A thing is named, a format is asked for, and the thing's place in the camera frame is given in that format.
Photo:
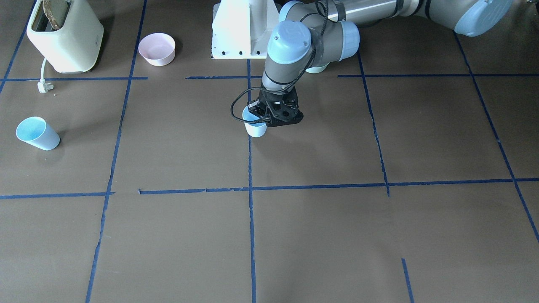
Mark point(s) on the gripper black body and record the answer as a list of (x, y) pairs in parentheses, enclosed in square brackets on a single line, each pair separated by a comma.
[(261, 102)]

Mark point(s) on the light blue cup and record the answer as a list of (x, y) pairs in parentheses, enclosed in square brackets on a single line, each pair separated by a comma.
[(37, 132), (254, 129)]

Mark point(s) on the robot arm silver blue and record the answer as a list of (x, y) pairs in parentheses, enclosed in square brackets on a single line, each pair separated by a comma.
[(310, 36)]

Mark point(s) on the mint green bowl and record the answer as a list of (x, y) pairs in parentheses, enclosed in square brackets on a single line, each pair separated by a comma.
[(317, 69)]

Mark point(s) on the pink bowl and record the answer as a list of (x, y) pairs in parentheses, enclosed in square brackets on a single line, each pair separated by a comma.
[(159, 49)]

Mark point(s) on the cream toaster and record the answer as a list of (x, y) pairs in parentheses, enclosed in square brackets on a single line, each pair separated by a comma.
[(73, 48)]

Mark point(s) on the toast slice in toaster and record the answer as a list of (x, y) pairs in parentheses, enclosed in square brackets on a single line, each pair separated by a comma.
[(53, 9)]

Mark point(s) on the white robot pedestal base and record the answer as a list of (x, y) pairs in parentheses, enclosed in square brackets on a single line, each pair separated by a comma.
[(241, 28)]

